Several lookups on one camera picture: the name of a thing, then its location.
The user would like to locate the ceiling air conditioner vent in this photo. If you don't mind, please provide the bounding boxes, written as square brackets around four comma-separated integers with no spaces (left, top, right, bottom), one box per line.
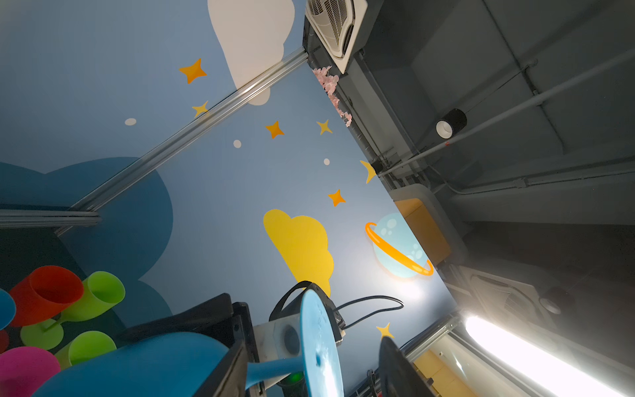
[305,0,385,74]

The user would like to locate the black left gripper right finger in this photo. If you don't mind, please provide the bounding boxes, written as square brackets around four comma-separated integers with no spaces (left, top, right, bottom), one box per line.
[379,337,434,397]

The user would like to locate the pink wine glass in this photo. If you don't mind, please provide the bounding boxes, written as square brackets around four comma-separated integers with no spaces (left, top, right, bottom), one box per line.
[1,347,61,397]

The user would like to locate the green wine glass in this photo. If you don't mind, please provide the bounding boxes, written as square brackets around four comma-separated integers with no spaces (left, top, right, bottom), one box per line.
[55,331,117,371]
[20,271,126,351]

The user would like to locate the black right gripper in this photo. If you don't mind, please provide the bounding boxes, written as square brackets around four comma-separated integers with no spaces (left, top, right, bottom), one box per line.
[117,293,259,396]

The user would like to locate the bright ceiling light strip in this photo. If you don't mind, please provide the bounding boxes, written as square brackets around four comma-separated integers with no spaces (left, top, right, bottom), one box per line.
[465,317,621,396]

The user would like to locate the red wine glass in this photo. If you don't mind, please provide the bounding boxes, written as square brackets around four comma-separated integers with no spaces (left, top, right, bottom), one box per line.
[8,266,84,351]

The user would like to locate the horizontal aluminium back rail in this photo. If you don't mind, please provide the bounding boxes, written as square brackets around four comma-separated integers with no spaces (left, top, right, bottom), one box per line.
[1,209,102,229]

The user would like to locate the right aluminium corner post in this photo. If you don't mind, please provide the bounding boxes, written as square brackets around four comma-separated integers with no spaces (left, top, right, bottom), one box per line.
[71,48,308,213]

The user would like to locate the black ceiling spotlight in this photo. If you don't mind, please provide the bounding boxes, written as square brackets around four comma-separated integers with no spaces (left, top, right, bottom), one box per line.
[435,109,467,140]

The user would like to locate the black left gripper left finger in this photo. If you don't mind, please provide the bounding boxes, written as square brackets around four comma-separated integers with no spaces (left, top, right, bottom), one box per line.
[193,342,248,397]

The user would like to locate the blue wine glass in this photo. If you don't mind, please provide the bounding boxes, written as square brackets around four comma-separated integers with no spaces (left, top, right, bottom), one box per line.
[0,289,17,330]
[35,289,344,396]

